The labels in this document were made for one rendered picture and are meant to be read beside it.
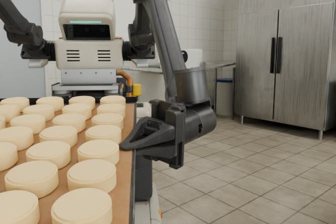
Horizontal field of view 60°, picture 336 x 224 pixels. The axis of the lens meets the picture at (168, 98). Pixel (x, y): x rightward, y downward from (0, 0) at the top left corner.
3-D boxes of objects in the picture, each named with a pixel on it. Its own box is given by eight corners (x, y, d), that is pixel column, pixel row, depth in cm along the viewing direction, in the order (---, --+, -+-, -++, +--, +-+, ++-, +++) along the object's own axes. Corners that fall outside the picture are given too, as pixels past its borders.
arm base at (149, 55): (154, 43, 129) (127, 43, 128) (155, 30, 122) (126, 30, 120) (155, 59, 125) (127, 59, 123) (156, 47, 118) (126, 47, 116)
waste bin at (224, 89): (247, 113, 557) (248, 79, 548) (229, 117, 523) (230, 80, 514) (224, 109, 598) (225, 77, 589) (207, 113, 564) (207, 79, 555)
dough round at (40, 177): (15, 177, 32) (13, 161, 32) (62, 174, 33) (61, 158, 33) (-1, 204, 28) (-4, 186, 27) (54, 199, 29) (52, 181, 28)
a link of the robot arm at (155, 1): (168, -16, 80) (129, -13, 78) (170, -34, 75) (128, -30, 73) (211, 129, 63) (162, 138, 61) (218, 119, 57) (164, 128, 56)
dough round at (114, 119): (92, 136, 44) (91, 123, 44) (91, 124, 49) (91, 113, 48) (125, 133, 45) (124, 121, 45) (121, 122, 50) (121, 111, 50)
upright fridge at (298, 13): (347, 131, 427) (360, -15, 398) (321, 142, 369) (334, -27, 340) (262, 116, 532) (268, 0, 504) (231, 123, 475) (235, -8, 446)
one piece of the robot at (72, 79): (60, 117, 127) (58, 68, 124) (124, 116, 130) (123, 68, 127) (49, 126, 112) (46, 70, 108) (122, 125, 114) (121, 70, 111)
